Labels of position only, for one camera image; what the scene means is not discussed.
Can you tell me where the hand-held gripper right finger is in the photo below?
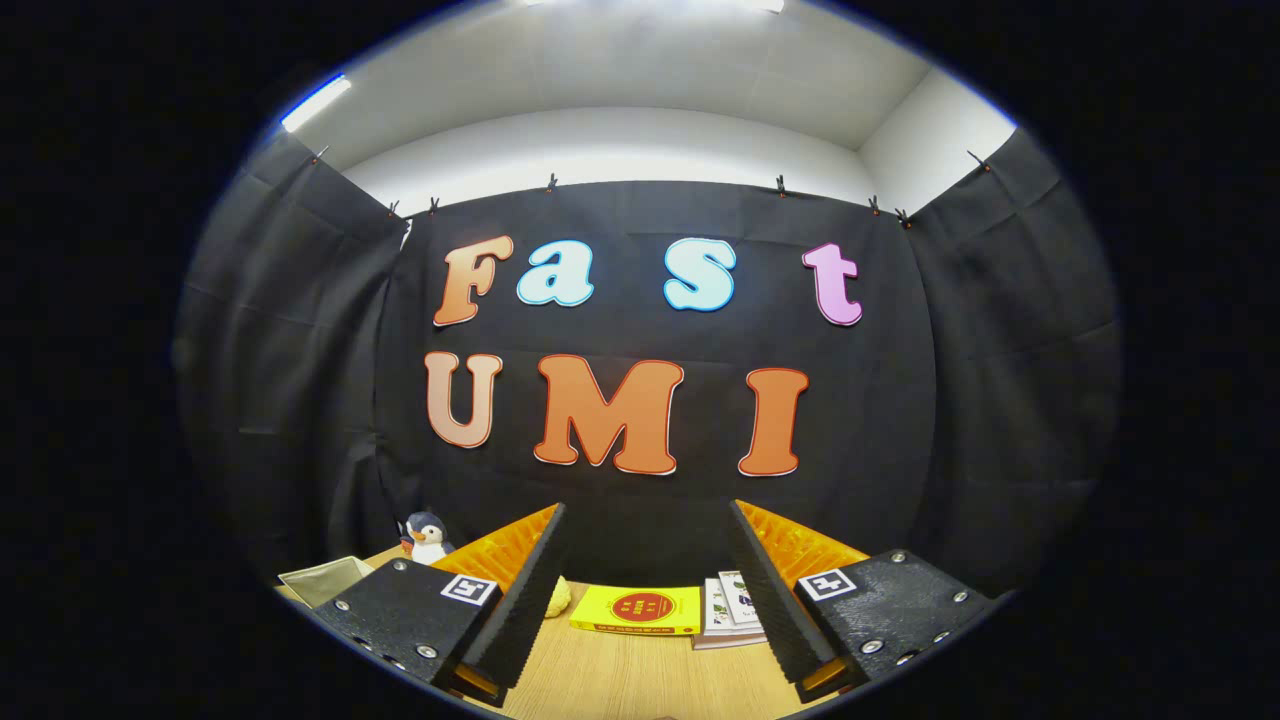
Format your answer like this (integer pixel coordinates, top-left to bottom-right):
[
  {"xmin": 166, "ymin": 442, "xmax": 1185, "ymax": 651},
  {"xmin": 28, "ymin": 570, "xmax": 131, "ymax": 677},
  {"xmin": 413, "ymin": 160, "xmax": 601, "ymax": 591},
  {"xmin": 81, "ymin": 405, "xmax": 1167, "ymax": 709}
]
[{"xmin": 727, "ymin": 499, "xmax": 1006, "ymax": 703}]

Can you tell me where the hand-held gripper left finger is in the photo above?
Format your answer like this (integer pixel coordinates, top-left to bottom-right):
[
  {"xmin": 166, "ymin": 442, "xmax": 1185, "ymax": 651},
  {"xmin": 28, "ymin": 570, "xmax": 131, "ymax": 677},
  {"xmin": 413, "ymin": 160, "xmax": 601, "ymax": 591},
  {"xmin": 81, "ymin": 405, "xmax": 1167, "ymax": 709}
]
[{"xmin": 310, "ymin": 503, "xmax": 568, "ymax": 706}]

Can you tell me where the brown fabric storage box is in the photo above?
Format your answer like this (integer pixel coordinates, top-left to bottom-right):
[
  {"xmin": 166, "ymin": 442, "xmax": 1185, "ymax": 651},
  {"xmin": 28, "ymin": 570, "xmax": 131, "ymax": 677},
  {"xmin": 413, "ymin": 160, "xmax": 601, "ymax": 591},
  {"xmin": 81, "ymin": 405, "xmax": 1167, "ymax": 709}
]
[{"xmin": 277, "ymin": 556, "xmax": 375, "ymax": 609}]

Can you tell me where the yellow book with red label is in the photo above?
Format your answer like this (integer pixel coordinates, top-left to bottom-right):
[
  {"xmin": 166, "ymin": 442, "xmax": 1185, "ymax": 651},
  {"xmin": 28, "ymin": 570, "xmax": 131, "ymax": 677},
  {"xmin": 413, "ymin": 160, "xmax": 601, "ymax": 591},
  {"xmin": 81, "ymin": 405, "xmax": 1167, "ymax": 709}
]
[{"xmin": 569, "ymin": 585, "xmax": 703, "ymax": 637}]

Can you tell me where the penguin plush toy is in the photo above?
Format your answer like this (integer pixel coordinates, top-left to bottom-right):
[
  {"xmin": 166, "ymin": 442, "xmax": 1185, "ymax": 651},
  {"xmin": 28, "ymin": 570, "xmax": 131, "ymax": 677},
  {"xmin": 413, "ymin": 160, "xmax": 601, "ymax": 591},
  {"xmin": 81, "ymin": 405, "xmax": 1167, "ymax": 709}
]
[{"xmin": 398, "ymin": 511, "xmax": 456, "ymax": 566}]

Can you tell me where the row of black cloth clips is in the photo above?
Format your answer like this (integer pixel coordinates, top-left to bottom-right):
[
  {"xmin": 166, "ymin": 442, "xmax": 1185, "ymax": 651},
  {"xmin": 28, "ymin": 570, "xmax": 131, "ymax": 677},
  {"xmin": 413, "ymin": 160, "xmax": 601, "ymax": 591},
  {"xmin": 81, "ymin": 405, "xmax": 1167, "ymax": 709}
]
[{"xmin": 310, "ymin": 148, "xmax": 993, "ymax": 229}]

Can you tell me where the narrow ceiling light strip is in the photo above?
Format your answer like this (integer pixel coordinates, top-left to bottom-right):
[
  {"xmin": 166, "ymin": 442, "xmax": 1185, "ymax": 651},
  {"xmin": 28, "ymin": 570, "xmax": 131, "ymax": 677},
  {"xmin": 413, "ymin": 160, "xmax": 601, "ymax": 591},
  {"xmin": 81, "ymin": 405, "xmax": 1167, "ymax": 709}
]
[{"xmin": 280, "ymin": 73, "xmax": 353, "ymax": 134}]

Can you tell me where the large ceiling light panel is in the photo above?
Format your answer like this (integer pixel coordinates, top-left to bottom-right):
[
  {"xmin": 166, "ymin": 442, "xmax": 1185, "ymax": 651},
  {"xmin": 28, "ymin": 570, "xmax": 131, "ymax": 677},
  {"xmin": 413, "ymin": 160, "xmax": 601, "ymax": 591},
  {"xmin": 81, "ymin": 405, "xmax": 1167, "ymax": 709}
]
[{"xmin": 520, "ymin": 0, "xmax": 786, "ymax": 14}]

